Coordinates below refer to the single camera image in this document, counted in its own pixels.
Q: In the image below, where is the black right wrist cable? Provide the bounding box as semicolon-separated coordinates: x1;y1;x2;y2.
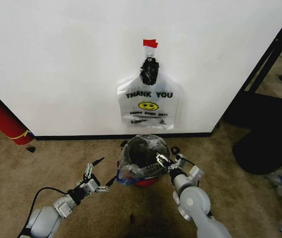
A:
180;154;197;167

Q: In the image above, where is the red tape strip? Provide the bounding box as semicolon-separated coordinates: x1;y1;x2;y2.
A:
142;39;159;49

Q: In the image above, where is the black baseboard strip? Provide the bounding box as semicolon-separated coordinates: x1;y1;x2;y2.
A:
32;132;212;141

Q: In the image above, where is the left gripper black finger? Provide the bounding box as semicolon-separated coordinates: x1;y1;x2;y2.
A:
95;174;119;194
81;156;105;183

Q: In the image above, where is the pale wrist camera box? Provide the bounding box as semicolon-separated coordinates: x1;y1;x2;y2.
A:
82;179;100;198

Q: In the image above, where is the yellow extinguisher tie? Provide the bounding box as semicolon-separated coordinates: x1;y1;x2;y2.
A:
16;129;33;140

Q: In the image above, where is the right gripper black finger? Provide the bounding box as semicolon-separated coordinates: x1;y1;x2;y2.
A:
155;153;173;171
175;153;187;170

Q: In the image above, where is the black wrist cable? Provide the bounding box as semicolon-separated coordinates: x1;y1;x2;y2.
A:
180;154;197;167
30;186;70;224

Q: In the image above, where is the black metal shelf frame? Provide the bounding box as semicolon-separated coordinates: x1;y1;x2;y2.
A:
219;0;282;127

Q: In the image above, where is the clear plastic bin liner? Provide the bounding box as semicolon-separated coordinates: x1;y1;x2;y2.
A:
116;135;173;186

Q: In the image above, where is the white thank you plastic bag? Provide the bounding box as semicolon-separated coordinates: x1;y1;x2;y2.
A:
117;71;183;131

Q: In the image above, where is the clear wall hook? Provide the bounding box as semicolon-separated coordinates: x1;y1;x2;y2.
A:
144;47;157;60

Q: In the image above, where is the small round trash bin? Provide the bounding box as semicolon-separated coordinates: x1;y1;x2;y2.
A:
125;133;172;188

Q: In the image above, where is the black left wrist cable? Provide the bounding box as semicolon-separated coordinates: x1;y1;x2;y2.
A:
30;186;70;224

